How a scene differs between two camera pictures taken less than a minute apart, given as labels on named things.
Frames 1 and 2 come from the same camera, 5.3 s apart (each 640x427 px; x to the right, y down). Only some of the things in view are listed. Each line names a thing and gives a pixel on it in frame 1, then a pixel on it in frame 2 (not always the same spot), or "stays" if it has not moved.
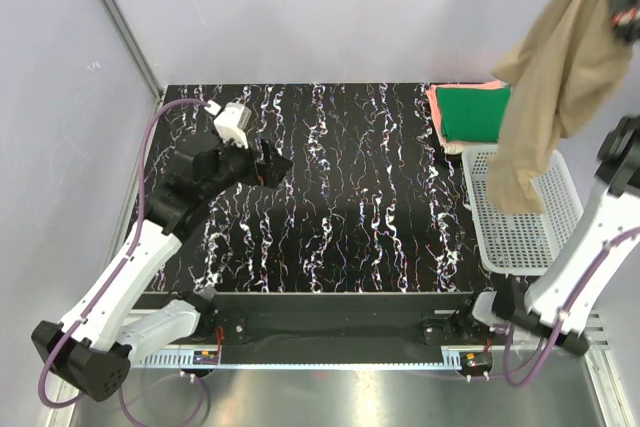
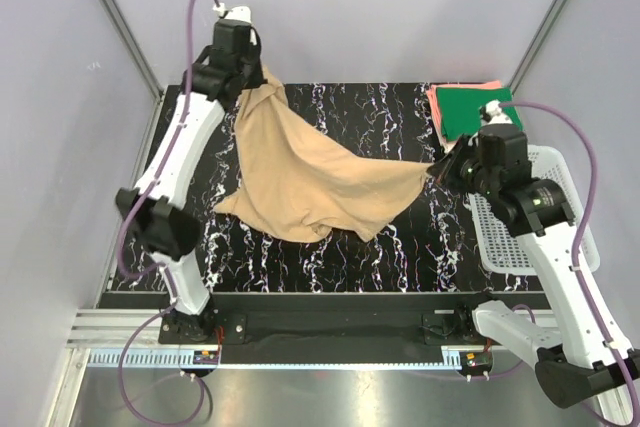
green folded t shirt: (473, 114) stays
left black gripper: (271, 173) to (257, 77)
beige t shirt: (563, 75) to (295, 182)
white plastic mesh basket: (521, 244) stays
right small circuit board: (480, 360) stays
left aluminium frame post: (119, 18) stays
